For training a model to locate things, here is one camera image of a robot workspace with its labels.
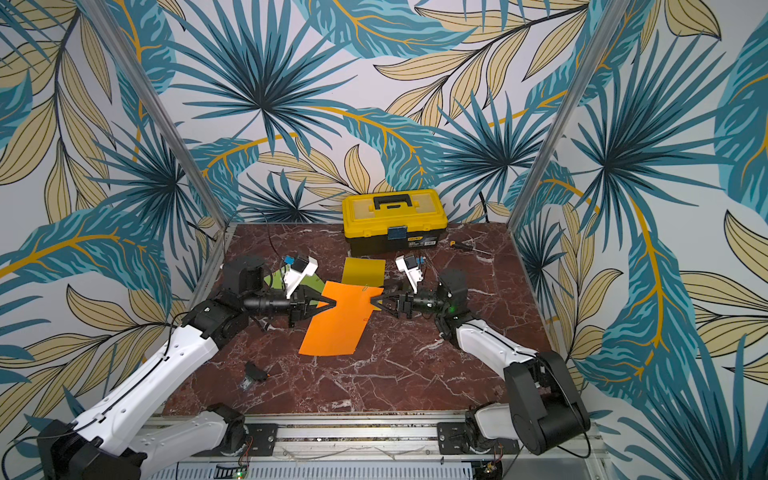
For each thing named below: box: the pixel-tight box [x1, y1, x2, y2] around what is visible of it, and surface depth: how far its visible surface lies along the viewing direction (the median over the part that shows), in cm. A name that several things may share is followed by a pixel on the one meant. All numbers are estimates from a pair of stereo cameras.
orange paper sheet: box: [299, 281, 384, 356], surface depth 69 cm
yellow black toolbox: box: [342, 189, 448, 256], surface depth 104 cm
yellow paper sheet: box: [342, 257, 386, 287], surface depth 109 cm
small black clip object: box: [240, 362, 270, 390], surface depth 84 cm
